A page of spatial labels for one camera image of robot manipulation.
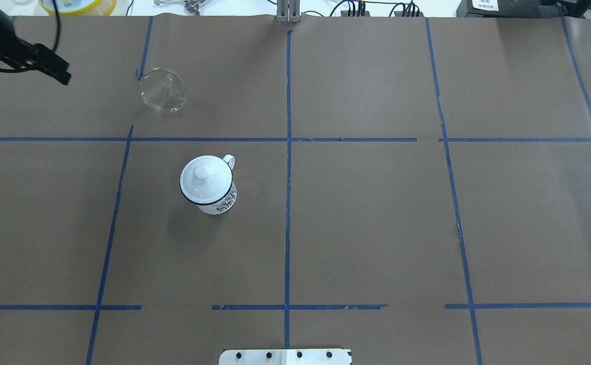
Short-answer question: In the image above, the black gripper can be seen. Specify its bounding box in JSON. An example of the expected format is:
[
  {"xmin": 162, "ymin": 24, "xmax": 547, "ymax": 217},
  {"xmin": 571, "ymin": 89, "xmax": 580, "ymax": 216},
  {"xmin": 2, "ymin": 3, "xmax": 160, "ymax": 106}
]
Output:
[{"xmin": 0, "ymin": 9, "xmax": 71, "ymax": 86}]

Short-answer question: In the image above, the clear plastic funnel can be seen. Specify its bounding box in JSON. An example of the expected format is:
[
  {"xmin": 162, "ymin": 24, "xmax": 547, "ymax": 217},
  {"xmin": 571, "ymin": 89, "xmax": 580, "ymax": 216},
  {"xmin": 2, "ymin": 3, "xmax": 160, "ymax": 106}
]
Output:
[{"xmin": 138, "ymin": 67, "xmax": 188, "ymax": 114}]

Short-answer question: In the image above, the white round lid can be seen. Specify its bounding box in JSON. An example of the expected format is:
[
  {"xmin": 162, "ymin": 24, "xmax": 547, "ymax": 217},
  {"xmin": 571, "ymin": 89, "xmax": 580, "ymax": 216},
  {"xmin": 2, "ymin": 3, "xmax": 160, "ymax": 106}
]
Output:
[{"xmin": 180, "ymin": 156, "xmax": 233, "ymax": 204}]

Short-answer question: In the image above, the yellow rimmed bowl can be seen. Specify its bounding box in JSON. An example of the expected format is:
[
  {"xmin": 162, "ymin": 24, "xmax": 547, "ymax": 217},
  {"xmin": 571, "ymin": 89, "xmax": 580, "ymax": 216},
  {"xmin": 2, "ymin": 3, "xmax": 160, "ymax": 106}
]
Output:
[{"xmin": 38, "ymin": 1, "xmax": 117, "ymax": 16}]

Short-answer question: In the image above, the white enamel mug blue rim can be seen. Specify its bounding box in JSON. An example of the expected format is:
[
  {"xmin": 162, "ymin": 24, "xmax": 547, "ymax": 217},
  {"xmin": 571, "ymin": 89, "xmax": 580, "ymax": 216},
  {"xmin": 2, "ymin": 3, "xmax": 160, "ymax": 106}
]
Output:
[{"xmin": 179, "ymin": 154, "xmax": 238, "ymax": 215}]

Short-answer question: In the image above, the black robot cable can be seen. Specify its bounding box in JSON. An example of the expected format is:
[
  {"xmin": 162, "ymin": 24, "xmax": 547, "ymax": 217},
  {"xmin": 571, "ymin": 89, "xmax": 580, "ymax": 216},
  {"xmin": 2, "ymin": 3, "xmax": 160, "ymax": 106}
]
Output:
[{"xmin": 0, "ymin": 0, "xmax": 62, "ymax": 74}]

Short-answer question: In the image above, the aluminium frame post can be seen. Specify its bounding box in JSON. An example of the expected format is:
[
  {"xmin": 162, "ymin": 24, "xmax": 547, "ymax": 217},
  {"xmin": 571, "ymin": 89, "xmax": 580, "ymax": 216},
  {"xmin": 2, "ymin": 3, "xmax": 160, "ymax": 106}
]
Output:
[{"xmin": 274, "ymin": 0, "xmax": 302, "ymax": 23}]

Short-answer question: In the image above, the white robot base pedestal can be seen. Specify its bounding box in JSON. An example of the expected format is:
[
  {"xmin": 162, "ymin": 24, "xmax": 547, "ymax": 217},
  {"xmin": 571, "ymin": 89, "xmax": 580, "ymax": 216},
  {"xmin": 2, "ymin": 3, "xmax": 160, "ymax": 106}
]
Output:
[{"xmin": 218, "ymin": 348, "xmax": 353, "ymax": 364}]

